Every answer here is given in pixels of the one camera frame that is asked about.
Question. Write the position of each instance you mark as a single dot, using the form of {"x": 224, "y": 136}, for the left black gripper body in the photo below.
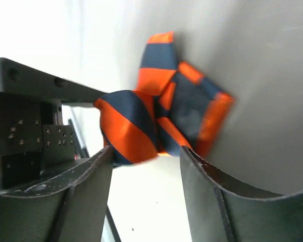
{"x": 33, "y": 138}

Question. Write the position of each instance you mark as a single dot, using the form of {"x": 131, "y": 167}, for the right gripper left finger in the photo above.
{"x": 68, "y": 203}

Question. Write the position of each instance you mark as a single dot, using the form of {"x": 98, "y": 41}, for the orange navy striped tie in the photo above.
{"x": 173, "y": 105}

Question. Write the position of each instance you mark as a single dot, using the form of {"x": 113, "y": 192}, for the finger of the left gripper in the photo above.
{"x": 19, "y": 79}

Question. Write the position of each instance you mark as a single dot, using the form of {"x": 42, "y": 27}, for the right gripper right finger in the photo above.
{"x": 222, "y": 208}

